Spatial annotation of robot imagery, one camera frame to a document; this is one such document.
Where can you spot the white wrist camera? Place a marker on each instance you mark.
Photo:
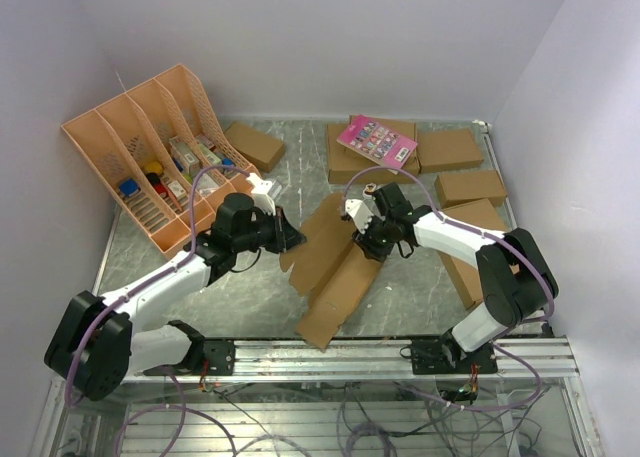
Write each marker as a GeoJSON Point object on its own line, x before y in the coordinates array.
{"type": "Point", "coordinates": [357, 211]}
{"type": "Point", "coordinates": [264, 193]}

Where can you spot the cartoon boy eraser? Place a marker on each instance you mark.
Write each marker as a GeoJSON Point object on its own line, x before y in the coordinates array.
{"type": "Point", "coordinates": [369, 190]}

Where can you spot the aluminium mounting rail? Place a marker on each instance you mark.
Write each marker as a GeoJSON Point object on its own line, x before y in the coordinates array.
{"type": "Point", "coordinates": [286, 360]}

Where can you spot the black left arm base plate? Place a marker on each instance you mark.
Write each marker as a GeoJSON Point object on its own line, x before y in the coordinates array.
{"type": "Point", "coordinates": [212, 357]}

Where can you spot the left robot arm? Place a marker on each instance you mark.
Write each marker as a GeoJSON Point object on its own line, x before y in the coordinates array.
{"type": "Point", "coordinates": [102, 339]}

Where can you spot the peach plastic file organizer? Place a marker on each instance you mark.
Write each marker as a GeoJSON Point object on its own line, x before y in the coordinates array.
{"type": "Point", "coordinates": [119, 137]}

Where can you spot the pink children's book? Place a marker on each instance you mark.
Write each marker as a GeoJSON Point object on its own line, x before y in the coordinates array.
{"type": "Point", "coordinates": [377, 142]}

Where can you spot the yellow toy block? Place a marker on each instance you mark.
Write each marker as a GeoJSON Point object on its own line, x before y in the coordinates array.
{"type": "Point", "coordinates": [154, 167]}

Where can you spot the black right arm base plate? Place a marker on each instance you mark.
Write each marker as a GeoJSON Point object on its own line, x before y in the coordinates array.
{"type": "Point", "coordinates": [432, 356]}

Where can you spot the cardboard box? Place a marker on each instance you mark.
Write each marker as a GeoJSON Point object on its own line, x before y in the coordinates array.
{"type": "Point", "coordinates": [330, 270]}

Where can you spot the small brown box right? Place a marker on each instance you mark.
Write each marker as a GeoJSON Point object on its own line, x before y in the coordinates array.
{"type": "Point", "coordinates": [454, 189]}

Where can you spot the large brown box under book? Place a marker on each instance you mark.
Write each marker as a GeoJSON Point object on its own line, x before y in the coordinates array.
{"type": "Point", "coordinates": [343, 164]}

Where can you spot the brown box back right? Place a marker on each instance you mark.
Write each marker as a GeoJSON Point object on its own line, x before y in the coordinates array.
{"type": "Point", "coordinates": [448, 150]}

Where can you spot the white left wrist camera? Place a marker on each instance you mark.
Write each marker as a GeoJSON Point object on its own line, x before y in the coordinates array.
{"type": "Point", "coordinates": [264, 193]}

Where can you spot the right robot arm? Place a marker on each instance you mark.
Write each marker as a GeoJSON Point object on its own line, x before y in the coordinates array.
{"type": "Point", "coordinates": [515, 278]}

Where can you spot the blue toy block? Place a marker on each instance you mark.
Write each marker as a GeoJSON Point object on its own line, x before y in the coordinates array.
{"type": "Point", "coordinates": [128, 188]}

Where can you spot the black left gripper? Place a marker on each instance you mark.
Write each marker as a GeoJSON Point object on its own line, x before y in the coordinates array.
{"type": "Point", "coordinates": [285, 236]}

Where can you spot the small brown box by organizer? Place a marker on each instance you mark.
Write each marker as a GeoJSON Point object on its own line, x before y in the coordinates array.
{"type": "Point", "coordinates": [260, 149]}

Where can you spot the small printed carton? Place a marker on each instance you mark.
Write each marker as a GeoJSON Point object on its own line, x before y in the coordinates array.
{"type": "Point", "coordinates": [183, 154]}

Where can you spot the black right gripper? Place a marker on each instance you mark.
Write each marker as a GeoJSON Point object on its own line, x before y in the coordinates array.
{"type": "Point", "coordinates": [371, 250]}

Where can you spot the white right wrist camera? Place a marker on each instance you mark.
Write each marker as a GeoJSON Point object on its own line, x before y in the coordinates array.
{"type": "Point", "coordinates": [357, 211]}

